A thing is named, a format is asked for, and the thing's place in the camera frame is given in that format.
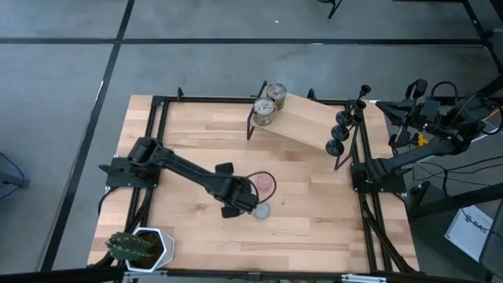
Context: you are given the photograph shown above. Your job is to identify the white paper sheet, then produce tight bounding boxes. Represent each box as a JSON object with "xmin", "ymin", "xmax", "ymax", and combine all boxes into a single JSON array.
[{"xmin": 443, "ymin": 206, "xmax": 494, "ymax": 263}]

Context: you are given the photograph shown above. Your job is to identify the grey chair base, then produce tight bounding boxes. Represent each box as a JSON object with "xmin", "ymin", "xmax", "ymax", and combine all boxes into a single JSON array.
[{"xmin": 0, "ymin": 153, "xmax": 31, "ymax": 189}]

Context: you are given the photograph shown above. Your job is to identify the yellow floor cable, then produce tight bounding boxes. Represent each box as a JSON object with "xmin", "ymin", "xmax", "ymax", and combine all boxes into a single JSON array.
[{"xmin": 481, "ymin": 105, "xmax": 503, "ymax": 121}]

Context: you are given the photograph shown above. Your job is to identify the black diagonal floor bar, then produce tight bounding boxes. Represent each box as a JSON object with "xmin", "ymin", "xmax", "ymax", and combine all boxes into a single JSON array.
[{"xmin": 408, "ymin": 182, "xmax": 503, "ymax": 221}]

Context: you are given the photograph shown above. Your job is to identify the black desk leg frame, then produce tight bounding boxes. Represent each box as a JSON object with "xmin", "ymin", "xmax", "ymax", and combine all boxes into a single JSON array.
[{"xmin": 426, "ymin": 0, "xmax": 503, "ymax": 107}]

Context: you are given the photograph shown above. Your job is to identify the green cactus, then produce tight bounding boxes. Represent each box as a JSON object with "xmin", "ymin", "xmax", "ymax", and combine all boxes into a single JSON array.
[{"xmin": 105, "ymin": 231, "xmax": 156, "ymax": 261}]

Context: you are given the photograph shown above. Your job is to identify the white floor cable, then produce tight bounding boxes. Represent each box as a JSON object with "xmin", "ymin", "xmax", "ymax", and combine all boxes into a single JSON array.
[{"xmin": 469, "ymin": 124, "xmax": 503, "ymax": 143}]

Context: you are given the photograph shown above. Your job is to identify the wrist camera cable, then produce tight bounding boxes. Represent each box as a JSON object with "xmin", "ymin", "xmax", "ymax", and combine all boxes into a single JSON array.
[
  {"xmin": 245, "ymin": 171, "xmax": 277, "ymax": 206},
  {"xmin": 430, "ymin": 81, "xmax": 460, "ymax": 105}
]

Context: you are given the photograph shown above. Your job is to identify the cream leaf-patterned candle tin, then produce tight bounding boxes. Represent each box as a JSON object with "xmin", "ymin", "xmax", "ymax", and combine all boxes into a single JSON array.
[{"xmin": 253, "ymin": 202, "xmax": 272, "ymax": 220}]

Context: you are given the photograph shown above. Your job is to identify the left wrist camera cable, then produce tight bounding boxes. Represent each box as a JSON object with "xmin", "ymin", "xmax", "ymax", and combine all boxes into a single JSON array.
[{"xmin": 245, "ymin": 171, "xmax": 277, "ymax": 206}]

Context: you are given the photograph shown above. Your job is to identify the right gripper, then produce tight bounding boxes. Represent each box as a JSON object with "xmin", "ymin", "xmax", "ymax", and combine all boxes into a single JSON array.
[{"xmin": 376, "ymin": 78, "xmax": 443, "ymax": 149}]

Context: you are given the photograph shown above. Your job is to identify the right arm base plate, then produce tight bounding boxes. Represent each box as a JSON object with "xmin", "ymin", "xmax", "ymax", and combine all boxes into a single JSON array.
[{"xmin": 351, "ymin": 160, "xmax": 408, "ymax": 193}]

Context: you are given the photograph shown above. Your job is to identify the silver tin can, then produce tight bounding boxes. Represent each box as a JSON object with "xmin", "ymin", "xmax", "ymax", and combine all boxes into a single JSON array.
[{"xmin": 252, "ymin": 97, "xmax": 276, "ymax": 127}]

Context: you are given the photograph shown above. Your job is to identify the white hexagonal plant pot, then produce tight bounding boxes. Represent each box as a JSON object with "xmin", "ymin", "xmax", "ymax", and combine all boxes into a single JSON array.
[{"xmin": 124, "ymin": 226, "xmax": 176, "ymax": 274}]

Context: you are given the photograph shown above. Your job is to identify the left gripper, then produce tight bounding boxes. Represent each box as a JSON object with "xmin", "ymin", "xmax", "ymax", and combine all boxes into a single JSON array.
[{"xmin": 214, "ymin": 161, "xmax": 260, "ymax": 219}]

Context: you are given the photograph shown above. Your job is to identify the pink patterned candle tin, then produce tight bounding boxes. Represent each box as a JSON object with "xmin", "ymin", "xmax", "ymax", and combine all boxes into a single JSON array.
[{"xmin": 255, "ymin": 175, "xmax": 274, "ymax": 193}]

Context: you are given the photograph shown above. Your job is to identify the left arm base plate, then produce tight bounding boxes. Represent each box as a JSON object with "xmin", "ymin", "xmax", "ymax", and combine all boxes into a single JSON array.
[{"xmin": 97, "ymin": 156, "xmax": 161, "ymax": 189}]

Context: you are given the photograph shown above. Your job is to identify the black overhead rig beam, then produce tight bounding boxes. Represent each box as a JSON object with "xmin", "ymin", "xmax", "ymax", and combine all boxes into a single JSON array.
[{"xmin": 0, "ymin": 265, "xmax": 503, "ymax": 283}]

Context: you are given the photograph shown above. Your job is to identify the black table frame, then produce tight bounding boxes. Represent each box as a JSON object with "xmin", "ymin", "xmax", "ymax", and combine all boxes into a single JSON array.
[{"xmin": 94, "ymin": 86, "xmax": 420, "ymax": 274}]

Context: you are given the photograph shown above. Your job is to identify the wooden shelf with black legs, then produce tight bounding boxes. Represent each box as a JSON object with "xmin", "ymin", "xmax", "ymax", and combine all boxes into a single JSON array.
[{"xmin": 246, "ymin": 80, "xmax": 365, "ymax": 171}]

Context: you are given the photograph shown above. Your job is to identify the black chair leg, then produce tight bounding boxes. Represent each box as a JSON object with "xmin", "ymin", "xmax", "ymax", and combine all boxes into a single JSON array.
[{"xmin": 318, "ymin": 0, "xmax": 343, "ymax": 20}]

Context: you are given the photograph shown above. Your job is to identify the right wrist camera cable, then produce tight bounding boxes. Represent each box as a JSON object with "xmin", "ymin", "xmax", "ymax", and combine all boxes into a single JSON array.
[{"xmin": 430, "ymin": 81, "xmax": 460, "ymax": 105}]

